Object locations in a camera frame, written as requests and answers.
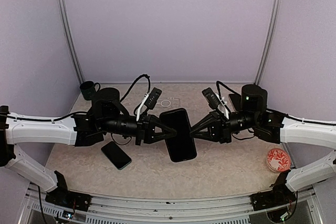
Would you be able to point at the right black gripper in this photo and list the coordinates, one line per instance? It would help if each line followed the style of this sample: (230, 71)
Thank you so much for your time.
(220, 129)

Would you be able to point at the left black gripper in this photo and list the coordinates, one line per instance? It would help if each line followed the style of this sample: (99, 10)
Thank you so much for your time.
(145, 129)

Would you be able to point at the black phone case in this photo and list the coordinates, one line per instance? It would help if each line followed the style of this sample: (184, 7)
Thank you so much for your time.
(180, 147)

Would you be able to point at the blue smartphone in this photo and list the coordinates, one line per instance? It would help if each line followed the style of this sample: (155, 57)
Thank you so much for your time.
(235, 100)

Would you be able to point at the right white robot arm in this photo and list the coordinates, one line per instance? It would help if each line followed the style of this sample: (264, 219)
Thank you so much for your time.
(317, 133)

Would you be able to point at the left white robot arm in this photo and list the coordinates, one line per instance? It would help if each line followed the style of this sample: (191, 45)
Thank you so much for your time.
(16, 129)

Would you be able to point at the teal-edged smartphone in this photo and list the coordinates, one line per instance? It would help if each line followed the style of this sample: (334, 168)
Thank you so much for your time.
(116, 155)

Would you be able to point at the red white patterned bowl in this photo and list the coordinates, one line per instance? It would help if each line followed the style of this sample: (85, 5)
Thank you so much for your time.
(278, 160)

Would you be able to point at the dark green mug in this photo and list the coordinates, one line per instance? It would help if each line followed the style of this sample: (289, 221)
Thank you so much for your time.
(88, 89)

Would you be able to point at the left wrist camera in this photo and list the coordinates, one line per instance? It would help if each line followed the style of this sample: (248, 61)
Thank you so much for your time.
(148, 103)

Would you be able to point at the clear camera-cutout phone case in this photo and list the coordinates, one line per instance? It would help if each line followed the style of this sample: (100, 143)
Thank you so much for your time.
(168, 103)

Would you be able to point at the front aluminium rail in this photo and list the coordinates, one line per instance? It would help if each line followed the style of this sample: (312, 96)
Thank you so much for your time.
(115, 209)

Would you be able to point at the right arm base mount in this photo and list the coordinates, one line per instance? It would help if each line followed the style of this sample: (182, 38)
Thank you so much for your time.
(279, 195)

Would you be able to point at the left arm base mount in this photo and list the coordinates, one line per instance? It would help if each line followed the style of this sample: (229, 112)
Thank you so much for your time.
(62, 196)

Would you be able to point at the right aluminium frame post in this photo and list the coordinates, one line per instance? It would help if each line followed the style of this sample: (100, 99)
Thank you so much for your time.
(268, 41)

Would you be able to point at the aluminium frame post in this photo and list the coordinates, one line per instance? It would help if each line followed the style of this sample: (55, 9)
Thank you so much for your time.
(268, 41)
(70, 41)

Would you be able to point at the left aluminium frame post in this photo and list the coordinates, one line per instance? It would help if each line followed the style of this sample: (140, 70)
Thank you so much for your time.
(70, 41)

